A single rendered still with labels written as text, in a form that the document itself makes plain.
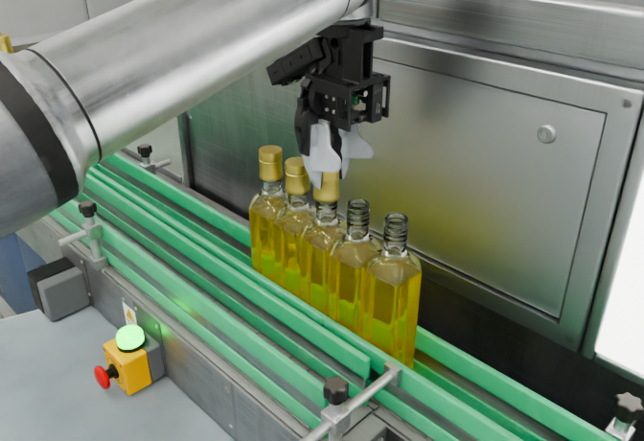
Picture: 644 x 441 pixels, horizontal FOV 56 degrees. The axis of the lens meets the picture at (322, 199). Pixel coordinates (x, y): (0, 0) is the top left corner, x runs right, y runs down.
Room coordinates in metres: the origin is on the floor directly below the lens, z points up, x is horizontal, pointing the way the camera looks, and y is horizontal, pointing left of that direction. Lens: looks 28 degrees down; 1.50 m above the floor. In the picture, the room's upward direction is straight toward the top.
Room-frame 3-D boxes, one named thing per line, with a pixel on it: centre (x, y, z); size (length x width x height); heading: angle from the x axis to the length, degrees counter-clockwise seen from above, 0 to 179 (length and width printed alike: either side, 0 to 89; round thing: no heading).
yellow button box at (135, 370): (0.77, 0.32, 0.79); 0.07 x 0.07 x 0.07; 45
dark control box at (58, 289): (0.97, 0.52, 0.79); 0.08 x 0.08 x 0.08; 45
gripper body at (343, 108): (0.70, -0.03, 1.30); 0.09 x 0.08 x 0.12; 44
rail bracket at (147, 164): (1.20, 0.36, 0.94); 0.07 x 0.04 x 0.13; 135
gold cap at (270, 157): (0.81, 0.07, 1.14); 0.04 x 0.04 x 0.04
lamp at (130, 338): (0.78, 0.32, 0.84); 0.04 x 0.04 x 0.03
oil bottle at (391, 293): (0.64, -0.09, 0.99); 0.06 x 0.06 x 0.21; 45
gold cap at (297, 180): (0.76, 0.03, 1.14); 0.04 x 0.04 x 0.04
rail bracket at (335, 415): (0.52, -0.03, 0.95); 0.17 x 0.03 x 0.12; 135
